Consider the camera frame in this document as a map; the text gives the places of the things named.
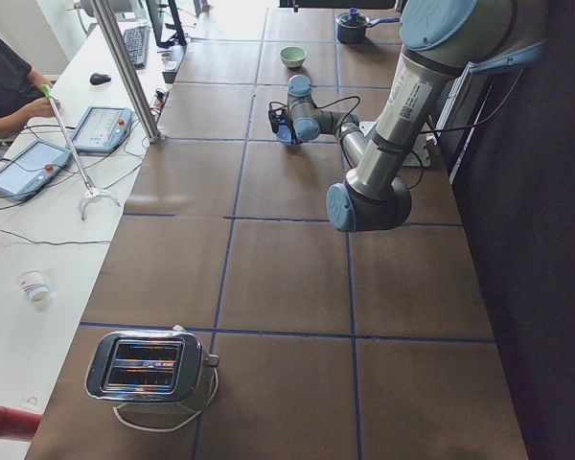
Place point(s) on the blue bowl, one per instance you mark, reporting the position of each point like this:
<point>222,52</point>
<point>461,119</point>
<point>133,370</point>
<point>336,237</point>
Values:
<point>285,136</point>

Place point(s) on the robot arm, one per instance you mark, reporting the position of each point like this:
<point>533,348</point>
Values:
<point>440,39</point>

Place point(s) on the blue saucepan with lid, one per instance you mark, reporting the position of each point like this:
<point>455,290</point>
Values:
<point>352,26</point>

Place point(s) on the red cylinder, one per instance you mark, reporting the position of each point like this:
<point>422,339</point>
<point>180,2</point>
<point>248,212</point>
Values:
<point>18,425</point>

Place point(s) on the far teach pendant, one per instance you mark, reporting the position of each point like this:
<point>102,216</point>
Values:
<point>101,130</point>

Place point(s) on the near teach pendant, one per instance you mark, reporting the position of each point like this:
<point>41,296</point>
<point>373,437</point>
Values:
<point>32,169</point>

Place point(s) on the seated person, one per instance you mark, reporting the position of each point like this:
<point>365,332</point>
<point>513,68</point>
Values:
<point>21,93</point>

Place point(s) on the black computer mouse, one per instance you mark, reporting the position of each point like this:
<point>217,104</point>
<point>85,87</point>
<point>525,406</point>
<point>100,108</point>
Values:
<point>98,79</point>

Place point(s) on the green bowl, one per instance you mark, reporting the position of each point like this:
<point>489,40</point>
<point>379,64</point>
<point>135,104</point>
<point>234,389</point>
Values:
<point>293,57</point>

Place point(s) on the reacher grabber tool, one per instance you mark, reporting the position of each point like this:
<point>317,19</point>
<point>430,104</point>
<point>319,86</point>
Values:
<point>92,192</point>

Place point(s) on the paper cup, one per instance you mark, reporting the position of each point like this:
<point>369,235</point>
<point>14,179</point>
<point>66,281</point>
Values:
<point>33,285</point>

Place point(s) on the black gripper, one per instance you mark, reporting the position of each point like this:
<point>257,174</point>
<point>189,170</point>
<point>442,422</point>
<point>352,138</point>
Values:
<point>284,126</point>

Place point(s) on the black keyboard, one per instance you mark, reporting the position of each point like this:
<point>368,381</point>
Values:
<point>136,41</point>

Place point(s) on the teach pendant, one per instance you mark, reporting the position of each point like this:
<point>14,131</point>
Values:
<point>32,169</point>
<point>101,130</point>

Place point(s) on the white toaster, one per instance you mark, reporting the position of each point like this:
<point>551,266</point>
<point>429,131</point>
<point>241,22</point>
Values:
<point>153,371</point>

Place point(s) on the aluminium frame post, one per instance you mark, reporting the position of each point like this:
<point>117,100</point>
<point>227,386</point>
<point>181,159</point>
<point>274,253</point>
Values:
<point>114,39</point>

